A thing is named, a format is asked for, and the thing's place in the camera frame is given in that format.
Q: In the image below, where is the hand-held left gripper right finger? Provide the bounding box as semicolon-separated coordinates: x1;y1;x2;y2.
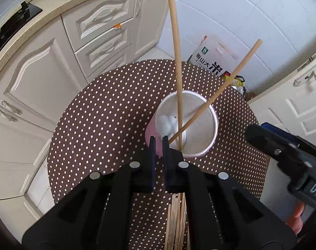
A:
162;135;297;250

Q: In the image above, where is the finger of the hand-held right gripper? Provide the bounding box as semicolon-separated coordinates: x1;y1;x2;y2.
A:
245;124;304;162
260;121;301;144

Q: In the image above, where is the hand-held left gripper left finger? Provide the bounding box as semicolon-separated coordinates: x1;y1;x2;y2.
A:
22;135;157;250

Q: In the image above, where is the pink paper cup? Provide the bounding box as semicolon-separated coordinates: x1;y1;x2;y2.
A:
145;90;219;159

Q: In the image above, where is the wooden chopstick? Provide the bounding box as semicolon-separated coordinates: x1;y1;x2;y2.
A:
167;0;184;151
174;193;180;250
178;193;183;250
181;193;187;250
166;203;172;250
170;195;176;250
168;39;263;144

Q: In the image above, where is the person's right hand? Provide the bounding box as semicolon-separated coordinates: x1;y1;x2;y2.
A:
287;202;308;240

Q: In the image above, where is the white panelled door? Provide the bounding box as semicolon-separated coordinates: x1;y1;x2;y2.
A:
248;55;316;139

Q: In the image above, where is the brown polka-dot tablecloth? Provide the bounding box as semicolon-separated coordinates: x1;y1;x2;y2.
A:
47;59;271;250

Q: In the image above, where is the yellow plastic packet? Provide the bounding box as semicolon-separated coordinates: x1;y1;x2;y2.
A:
222;70;246;88

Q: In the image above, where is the small cream drawer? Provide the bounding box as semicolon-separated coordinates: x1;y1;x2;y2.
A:
86;44;132;82

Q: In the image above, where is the white rice bag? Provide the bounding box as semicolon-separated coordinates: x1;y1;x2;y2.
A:
186;35;242;79

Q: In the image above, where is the medium cream drawer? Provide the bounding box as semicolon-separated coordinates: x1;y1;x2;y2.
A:
75;18;134;71

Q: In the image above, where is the narrow cream cabinet door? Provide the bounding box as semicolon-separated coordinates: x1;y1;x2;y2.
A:
130;0;178;61

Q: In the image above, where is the wide cream cabinet door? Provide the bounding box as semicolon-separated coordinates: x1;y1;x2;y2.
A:
0;38;88;132

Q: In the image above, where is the large cream drawer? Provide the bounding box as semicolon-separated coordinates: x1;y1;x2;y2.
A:
62;0;138;51

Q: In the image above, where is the white cabinet with drawers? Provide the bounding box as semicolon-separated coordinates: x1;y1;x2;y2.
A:
0;0;180;69

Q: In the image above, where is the black glass cooktop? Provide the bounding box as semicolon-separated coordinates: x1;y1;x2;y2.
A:
0;1;43;61

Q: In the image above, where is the silver lever door handle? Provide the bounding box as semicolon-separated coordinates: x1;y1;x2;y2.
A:
293;61;316;91

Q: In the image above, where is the metal drawer handle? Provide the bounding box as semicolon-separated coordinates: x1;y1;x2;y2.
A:
97;40;120;54
92;8;117;23

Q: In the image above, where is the clear cabinet door handle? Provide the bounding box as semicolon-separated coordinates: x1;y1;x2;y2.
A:
0;109;18;122
0;100;22;115

